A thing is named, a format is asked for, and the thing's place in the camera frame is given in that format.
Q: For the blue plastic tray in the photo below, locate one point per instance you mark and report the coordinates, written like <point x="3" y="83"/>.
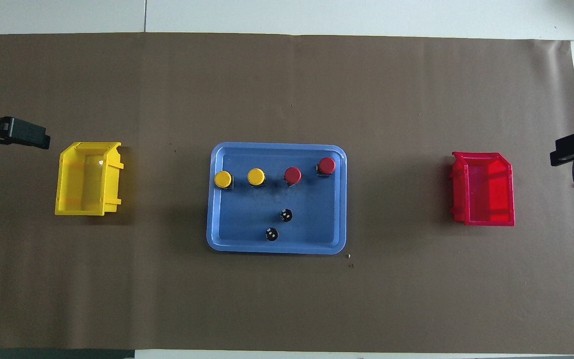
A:
<point x="247" y="219"/>

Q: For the red push button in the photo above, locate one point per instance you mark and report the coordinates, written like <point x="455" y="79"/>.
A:
<point x="327" y="165"/>
<point x="292" y="174"/>

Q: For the yellow push button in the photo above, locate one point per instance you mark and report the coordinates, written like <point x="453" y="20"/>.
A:
<point x="222" y="179"/>
<point x="256" y="176"/>

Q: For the brown paper table mat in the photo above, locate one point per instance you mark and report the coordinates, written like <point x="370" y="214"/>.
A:
<point x="167" y="299"/>

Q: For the small black round knob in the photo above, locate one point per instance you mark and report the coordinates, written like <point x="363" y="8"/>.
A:
<point x="286" y="215"/>
<point x="271" y="234"/>

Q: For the yellow plastic storage bin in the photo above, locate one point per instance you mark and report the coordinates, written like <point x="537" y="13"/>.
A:
<point x="85" y="184"/>

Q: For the red plastic storage bin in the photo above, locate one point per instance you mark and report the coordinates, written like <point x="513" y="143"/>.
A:
<point x="486" y="194"/>

